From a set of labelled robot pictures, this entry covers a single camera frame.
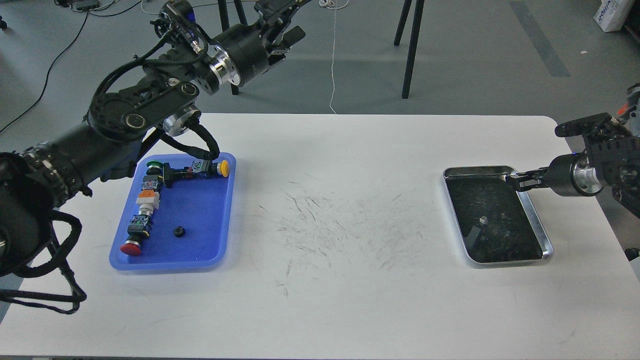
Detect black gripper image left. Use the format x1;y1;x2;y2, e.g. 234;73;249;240
210;0;310;88

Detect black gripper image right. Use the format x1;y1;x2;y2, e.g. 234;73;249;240
505;153;604;198

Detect small black gear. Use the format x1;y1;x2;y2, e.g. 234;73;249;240
173;226;186;239

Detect silver metal tray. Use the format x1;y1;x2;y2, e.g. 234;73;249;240
442;165;554;268

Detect blue plastic tray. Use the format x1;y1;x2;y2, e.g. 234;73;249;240
109;152;236;272

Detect black table legs left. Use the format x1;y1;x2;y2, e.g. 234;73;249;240
217;0;249;96

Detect black table legs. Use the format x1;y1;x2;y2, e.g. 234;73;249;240
393;0;425;100
217;0;249;96

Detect black table legs right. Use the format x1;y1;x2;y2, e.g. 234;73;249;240
393;0;425;100

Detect white cord on floor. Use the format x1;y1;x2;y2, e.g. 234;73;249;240
318;0;350;115

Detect yellow push button switch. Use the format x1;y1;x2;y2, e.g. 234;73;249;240
162;159;231;188

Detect green push button switch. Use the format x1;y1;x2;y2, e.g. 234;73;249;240
141;161;163;191

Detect black cable on floor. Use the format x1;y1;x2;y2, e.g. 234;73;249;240
0;0;143;135

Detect white orange switch block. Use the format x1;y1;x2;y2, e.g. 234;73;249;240
135;189;160;214

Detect red push button switch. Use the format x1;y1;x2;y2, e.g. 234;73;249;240
119;213;153;256

